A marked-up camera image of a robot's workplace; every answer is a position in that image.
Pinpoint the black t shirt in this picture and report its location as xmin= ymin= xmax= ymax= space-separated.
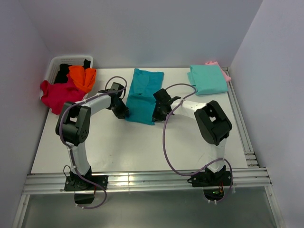
xmin=54 ymin=59 xmax=91 ymax=84

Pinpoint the teal t shirt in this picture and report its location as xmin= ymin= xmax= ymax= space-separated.
xmin=126 ymin=68 xmax=164 ymax=125

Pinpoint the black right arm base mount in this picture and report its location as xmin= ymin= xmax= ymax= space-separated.
xmin=187 ymin=170 xmax=233 ymax=204

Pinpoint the white plastic laundry basket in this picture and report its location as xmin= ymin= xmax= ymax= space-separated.
xmin=40 ymin=56 xmax=93 ymax=98

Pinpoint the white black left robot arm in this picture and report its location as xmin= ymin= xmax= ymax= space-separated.
xmin=55 ymin=83 xmax=129 ymax=190

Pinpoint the magenta t shirt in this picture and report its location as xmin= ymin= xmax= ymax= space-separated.
xmin=40 ymin=77 xmax=85 ymax=115

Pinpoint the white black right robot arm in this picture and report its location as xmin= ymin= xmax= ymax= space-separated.
xmin=152 ymin=88 xmax=232 ymax=187

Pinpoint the folded pink t shirt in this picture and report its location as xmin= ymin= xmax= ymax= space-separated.
xmin=205 ymin=61 xmax=231 ymax=83

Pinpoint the orange t shirt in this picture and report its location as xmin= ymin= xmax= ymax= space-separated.
xmin=68 ymin=66 xmax=96 ymax=94

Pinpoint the aluminium table edge rail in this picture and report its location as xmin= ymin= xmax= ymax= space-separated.
xmin=22 ymin=168 xmax=272 ymax=195

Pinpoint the folded mint t shirt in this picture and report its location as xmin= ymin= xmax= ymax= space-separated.
xmin=187 ymin=65 xmax=228 ymax=95

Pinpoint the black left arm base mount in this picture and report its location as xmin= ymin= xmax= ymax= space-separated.
xmin=64 ymin=173 xmax=108 ymax=205

